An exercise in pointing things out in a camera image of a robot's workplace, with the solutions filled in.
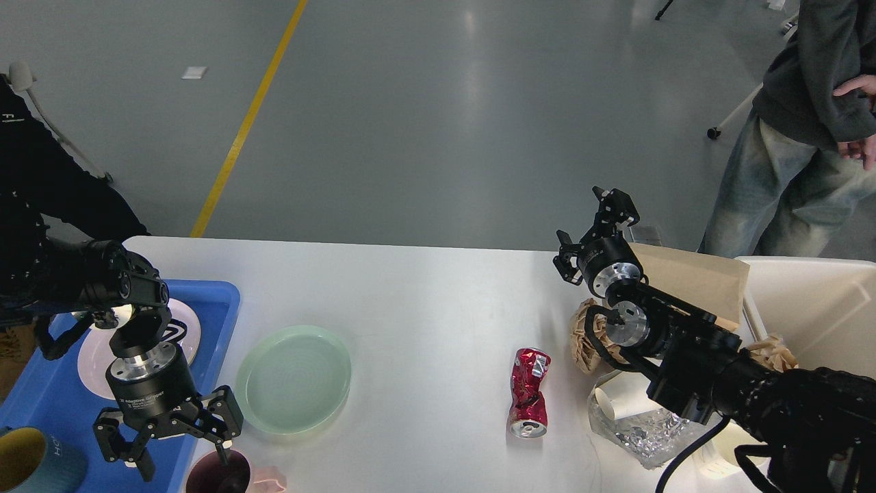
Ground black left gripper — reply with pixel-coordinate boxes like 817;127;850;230
93;342;244;483

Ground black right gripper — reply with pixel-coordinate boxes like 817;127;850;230
553;186;643;299

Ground pink mug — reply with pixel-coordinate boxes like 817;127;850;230
183;450;288;492

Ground light green plate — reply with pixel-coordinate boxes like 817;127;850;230
235;325;352;436

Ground teal mug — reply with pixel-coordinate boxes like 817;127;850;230
1;427;88;492

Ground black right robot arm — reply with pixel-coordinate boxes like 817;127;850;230
553;187;875;492

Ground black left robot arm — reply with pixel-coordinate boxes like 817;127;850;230
2;191;244;481

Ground pink plate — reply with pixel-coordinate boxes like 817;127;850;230
77;299;201;401

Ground brown paper bag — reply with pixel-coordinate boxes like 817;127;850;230
631;243;750;331

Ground white paper cup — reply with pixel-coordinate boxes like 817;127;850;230
594;378;661;420
710;422;764;470

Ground crushed red soda can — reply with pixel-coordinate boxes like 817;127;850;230
508;347;551;439

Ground crumpled clear plastic wrap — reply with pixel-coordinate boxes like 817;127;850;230
588;370;708;469

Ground person in grey hoodie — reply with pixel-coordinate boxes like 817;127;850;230
698;1;875;258

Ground white plastic bin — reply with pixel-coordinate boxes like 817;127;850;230
740;256;875;378

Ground white paper cup lower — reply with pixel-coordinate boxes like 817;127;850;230
710;422;764;470

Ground person in black clothes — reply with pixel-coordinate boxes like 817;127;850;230
1;80;150;242

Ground white office chair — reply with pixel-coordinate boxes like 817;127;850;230
706;11;799;140

